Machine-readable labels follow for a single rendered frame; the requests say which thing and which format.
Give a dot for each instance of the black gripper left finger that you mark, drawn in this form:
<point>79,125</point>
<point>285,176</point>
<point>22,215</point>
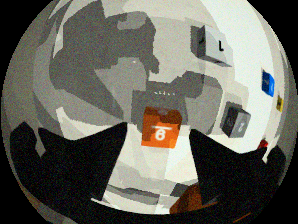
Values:
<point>92,159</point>

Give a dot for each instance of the blue block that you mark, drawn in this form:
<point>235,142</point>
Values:
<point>268,83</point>

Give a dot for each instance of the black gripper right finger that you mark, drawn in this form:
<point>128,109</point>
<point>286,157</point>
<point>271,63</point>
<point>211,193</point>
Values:
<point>218,167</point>

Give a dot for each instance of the olive yellow block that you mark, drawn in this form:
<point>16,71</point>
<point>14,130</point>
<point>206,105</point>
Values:
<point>279,104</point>

